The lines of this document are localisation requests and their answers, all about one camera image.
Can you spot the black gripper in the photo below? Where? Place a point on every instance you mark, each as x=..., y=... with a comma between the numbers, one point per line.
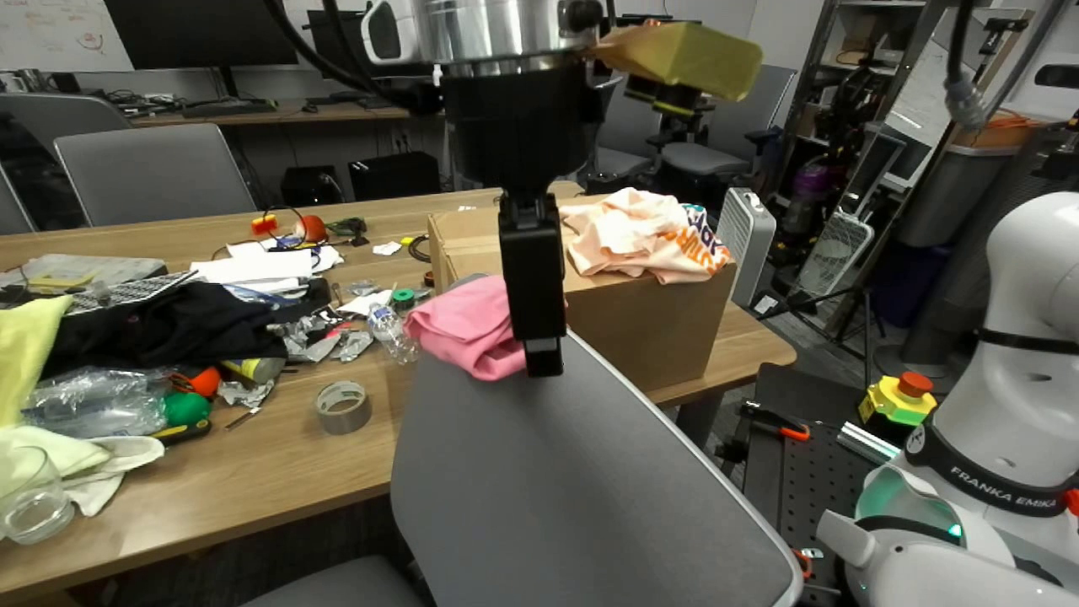
x=517, y=122

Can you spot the pink shirt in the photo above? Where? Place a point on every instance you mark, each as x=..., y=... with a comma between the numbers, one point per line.
x=467, y=325

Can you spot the peach shirt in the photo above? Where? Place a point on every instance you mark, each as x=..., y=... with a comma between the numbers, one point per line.
x=630, y=238

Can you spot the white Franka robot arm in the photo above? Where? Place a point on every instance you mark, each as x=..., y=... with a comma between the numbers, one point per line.
x=1014, y=427

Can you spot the brown cardboard box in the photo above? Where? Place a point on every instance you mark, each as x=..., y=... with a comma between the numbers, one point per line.
x=653, y=325

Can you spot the green bottle cap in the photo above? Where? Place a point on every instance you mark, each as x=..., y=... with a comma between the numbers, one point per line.
x=404, y=296

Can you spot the clear plastic bottle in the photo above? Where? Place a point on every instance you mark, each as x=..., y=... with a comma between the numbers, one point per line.
x=390, y=331

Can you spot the large black bag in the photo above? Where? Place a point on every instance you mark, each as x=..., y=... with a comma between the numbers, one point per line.
x=393, y=177

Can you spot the small black gadget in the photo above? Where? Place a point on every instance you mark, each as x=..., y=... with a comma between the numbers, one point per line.
x=353, y=231

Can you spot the grey office chair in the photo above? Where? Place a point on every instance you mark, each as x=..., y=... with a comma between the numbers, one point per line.
x=562, y=494

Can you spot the white air purifier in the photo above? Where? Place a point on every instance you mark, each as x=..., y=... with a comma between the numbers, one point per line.
x=750, y=239

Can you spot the crumpled silver foil wrappers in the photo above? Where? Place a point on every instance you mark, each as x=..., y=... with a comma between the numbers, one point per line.
x=322, y=340

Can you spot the red toy pieces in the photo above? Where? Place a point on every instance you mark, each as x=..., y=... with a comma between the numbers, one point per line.
x=313, y=228

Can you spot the grey tape roll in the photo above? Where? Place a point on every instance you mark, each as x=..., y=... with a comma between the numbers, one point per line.
x=341, y=405

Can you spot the small black bag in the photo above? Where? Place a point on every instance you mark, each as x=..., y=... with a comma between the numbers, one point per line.
x=313, y=186

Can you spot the white paper stack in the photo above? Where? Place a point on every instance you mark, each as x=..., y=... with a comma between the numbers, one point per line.
x=263, y=267

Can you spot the yellow foam block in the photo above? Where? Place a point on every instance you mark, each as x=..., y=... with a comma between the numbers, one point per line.
x=686, y=54

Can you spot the orange black screwdriver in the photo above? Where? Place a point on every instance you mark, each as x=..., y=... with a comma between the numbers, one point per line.
x=776, y=427

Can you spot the yellow green wrapper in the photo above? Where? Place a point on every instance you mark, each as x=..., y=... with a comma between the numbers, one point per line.
x=255, y=368

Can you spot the wooden computer desk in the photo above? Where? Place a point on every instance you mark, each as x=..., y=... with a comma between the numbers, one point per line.
x=280, y=112

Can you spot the white handheld device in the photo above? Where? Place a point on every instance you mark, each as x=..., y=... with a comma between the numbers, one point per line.
x=839, y=254

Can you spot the orange toy piece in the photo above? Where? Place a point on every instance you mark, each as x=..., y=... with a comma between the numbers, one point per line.
x=204, y=382

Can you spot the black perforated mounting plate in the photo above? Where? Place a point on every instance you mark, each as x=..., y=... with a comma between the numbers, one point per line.
x=832, y=473

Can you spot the black cloth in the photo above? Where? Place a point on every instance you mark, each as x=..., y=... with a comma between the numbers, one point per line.
x=170, y=325

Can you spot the green toy ball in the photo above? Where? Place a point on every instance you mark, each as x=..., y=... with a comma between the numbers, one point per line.
x=188, y=409

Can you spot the yellow red emergency stop button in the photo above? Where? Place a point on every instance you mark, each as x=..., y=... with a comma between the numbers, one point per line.
x=899, y=398

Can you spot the light grey chair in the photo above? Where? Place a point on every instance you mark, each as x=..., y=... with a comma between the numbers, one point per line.
x=153, y=173

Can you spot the large black monitor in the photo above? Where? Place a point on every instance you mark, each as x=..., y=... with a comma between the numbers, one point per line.
x=204, y=31

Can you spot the folded grey cloth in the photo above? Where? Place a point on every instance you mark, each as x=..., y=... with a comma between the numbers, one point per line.
x=96, y=275

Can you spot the clear plastic bag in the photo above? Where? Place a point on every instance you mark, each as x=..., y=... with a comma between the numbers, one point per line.
x=90, y=402

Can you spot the pale cream cloth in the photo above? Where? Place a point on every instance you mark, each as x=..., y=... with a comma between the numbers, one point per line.
x=69, y=458

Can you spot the dark grey chair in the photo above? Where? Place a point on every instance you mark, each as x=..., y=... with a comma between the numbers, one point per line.
x=56, y=118

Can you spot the yellow cloth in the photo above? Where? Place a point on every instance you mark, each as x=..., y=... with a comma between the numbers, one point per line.
x=23, y=348

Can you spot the whiteboard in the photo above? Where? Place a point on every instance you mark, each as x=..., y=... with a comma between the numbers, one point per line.
x=56, y=35

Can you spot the clear plastic cup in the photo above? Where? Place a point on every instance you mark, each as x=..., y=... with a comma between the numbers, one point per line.
x=34, y=505

